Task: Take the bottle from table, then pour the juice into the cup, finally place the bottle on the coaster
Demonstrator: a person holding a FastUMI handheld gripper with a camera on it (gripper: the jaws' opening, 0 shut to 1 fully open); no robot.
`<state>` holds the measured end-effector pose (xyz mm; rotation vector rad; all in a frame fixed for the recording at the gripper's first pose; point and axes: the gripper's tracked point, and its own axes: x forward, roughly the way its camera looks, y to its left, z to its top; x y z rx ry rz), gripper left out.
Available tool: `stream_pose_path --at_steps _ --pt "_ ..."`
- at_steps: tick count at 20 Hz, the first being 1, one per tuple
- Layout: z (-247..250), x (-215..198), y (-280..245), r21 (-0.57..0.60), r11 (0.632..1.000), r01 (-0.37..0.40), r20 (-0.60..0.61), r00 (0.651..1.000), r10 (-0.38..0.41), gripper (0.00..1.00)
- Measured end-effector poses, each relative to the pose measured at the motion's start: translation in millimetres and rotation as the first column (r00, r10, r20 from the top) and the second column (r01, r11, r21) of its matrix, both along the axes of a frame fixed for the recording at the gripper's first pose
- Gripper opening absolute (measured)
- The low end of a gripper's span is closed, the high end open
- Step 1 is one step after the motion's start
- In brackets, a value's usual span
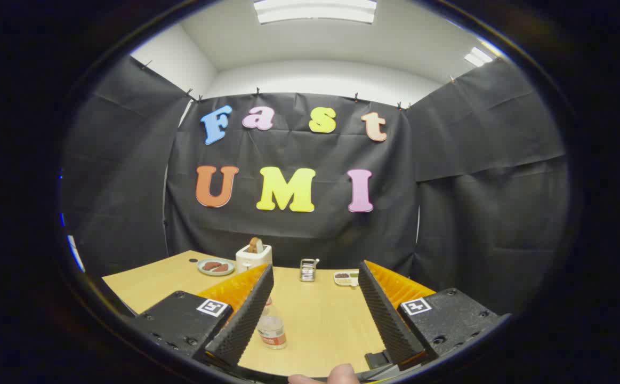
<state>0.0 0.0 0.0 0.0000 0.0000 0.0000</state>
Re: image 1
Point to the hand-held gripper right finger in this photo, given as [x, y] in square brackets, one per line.
[384, 320]

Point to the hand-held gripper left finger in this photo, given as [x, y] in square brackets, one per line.
[246, 320]

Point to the clear plastic juice bottle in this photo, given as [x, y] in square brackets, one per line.
[273, 332]

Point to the brown meat piece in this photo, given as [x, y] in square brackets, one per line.
[223, 268]
[210, 265]

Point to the white divided dish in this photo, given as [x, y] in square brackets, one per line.
[346, 278]

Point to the white toaster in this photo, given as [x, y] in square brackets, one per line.
[252, 260]

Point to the wooden table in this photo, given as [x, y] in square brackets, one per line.
[323, 320]

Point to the pale green plate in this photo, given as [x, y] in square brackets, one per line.
[203, 268]

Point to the brown bread slice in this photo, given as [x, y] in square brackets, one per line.
[256, 245]

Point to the small ceiling light panel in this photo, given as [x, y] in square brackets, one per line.
[478, 56]

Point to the large ceiling light panel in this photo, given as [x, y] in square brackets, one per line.
[315, 10]

